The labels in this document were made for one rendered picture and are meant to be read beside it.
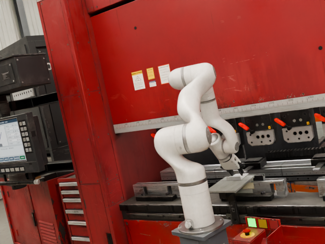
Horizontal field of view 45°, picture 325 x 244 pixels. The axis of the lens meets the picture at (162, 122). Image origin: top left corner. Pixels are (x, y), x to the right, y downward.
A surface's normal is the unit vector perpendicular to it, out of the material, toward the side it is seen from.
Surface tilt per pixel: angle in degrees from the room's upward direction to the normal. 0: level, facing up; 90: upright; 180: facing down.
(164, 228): 90
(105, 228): 90
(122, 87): 90
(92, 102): 90
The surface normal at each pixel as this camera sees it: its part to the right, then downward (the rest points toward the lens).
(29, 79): 0.82, -0.11
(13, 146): -0.55, 0.18
